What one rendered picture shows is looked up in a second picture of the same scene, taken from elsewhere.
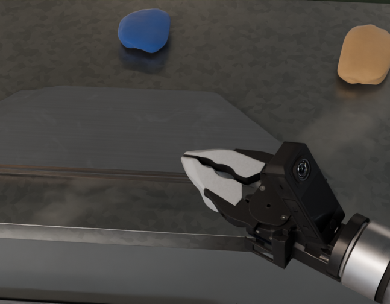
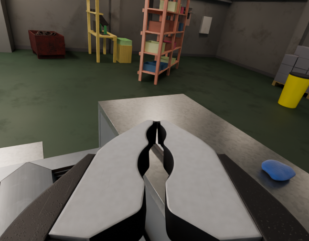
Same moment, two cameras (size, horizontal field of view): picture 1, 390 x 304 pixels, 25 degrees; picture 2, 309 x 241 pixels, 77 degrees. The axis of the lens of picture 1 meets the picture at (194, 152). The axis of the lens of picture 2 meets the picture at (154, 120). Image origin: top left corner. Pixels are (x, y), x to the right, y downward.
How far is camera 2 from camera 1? 0.88 m
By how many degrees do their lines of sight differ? 45
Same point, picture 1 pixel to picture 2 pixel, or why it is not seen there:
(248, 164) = (211, 194)
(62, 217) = (163, 192)
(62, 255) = (154, 210)
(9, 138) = not seen: hidden behind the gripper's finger
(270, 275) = not seen: outside the picture
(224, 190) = (101, 182)
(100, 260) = (163, 229)
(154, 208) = not seen: hidden behind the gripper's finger
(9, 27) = (224, 134)
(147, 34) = (276, 170)
